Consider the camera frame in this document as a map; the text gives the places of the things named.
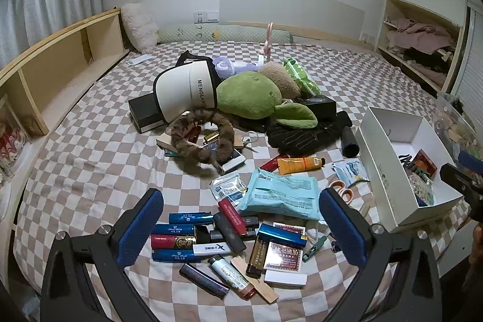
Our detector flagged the white green lighter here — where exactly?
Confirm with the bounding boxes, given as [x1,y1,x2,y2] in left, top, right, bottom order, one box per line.
[207,254,257,300]

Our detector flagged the wooden bedside shelf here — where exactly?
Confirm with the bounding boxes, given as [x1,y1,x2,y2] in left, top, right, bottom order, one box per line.
[0,8,131,137]

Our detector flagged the wooden closet shelf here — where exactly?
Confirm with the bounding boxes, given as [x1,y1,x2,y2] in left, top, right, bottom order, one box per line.
[375,0,465,95]

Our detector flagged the black glossy box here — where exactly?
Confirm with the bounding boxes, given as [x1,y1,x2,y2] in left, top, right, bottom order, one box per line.
[294,94,337,120]

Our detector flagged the black knit gloves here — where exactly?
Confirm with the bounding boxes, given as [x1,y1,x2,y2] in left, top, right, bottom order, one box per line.
[267,111,354,159]

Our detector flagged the dark blue lighter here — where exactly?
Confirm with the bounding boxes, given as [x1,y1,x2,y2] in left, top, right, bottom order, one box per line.
[179,263,229,299]

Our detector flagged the brown plush toy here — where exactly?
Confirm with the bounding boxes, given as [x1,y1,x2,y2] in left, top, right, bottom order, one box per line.
[260,62,302,101]

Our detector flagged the orange tube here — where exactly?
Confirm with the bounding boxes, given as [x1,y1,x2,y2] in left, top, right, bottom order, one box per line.
[277,157,326,176]

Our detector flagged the white phone box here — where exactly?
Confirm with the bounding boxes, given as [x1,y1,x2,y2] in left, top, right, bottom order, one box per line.
[219,148,246,174]

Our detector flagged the grey curtain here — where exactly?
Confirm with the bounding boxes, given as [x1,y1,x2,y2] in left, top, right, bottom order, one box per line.
[0,0,104,70]

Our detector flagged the pile of clothes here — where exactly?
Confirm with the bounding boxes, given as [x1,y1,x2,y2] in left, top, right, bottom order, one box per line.
[384,16,459,82]

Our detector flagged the red white cigarette box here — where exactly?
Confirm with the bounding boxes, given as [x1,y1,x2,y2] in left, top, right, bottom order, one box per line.
[263,244,305,274]

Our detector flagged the white blue mask packet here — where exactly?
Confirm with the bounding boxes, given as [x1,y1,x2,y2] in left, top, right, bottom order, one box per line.
[210,171,254,203]
[331,160,370,187]

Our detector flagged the white cardboard box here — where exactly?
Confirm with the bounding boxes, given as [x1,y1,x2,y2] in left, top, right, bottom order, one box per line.
[355,106,465,234]

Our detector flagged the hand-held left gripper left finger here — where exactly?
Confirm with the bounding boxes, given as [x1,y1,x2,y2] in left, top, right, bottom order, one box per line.
[40,188,164,322]

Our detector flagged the maroon gold lighter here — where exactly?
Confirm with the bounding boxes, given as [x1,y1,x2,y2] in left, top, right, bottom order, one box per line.
[151,234,197,250]

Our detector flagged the white fluffy pillow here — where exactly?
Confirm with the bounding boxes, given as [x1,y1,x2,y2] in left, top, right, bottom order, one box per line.
[121,2,160,54]

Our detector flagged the wooden stick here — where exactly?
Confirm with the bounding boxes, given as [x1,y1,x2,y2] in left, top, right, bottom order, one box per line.
[230,256,280,304]

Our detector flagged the brown furry headband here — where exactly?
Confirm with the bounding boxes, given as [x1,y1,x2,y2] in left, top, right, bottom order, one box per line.
[166,110,235,178]

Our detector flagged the red gold box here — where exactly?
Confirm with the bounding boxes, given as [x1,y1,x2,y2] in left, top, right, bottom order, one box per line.
[409,149,439,176]

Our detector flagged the shiny blue lighter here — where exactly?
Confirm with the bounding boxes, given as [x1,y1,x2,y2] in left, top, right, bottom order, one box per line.
[258,223,309,247]

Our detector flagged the long quilted bolster pillow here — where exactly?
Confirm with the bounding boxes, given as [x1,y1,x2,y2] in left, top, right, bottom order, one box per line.
[156,25,294,45]

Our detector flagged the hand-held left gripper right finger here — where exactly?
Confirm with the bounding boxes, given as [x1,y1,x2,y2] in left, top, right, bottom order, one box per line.
[319,188,442,322]

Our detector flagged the green nail clipper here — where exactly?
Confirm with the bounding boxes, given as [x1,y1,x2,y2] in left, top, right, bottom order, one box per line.
[302,236,327,263]

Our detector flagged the clear plastic bin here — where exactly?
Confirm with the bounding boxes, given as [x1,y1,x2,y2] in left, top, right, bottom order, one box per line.
[432,92,483,157]

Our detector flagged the teal plastic packet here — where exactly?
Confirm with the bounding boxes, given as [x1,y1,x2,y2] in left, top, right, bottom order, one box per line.
[236,168,327,220]

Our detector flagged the white visor cap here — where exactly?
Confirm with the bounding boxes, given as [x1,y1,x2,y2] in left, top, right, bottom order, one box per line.
[153,51,222,123]

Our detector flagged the bag of white string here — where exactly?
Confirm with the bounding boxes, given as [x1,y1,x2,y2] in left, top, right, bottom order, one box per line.
[408,171,435,208]

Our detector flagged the black rectangular box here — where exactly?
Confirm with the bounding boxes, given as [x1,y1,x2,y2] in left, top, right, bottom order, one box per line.
[128,93,171,134]

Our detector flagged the purple plush toy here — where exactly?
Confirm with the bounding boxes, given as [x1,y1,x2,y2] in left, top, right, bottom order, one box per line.
[211,56,262,82]

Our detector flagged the green plush toy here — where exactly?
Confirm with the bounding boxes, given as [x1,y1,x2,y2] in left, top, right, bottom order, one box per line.
[216,71,318,130]

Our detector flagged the orange-handled scissors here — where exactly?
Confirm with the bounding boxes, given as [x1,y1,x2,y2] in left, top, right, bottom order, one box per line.
[326,180,354,204]

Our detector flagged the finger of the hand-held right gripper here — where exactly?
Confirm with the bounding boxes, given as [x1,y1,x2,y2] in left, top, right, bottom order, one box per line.
[440,164,483,223]
[458,151,483,172]

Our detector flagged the framed red white picture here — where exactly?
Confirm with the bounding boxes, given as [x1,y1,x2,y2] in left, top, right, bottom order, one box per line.
[0,96,33,180]

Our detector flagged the black cylinder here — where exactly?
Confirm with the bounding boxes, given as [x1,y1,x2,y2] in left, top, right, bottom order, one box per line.
[341,128,359,158]

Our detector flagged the wall switch plate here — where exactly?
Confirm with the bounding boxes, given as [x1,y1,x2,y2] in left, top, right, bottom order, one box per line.
[193,10,219,24]

